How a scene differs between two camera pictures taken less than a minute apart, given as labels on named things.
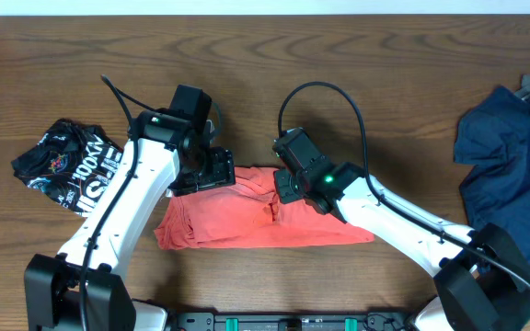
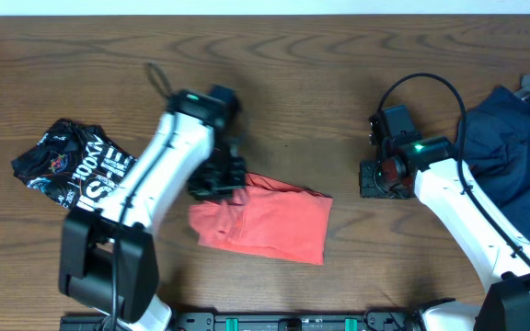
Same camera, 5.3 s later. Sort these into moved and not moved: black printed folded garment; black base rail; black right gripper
Moved: black right gripper
Not moved: black base rail; black printed folded garment
